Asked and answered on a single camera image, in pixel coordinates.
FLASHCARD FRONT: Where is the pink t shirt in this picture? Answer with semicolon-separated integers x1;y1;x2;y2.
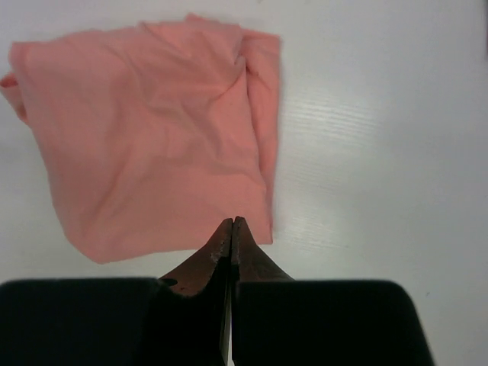
1;14;281;263

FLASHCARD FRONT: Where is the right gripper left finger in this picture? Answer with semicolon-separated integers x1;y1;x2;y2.
148;219;233;365

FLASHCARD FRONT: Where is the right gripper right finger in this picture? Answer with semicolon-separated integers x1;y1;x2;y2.
230;217;294;365

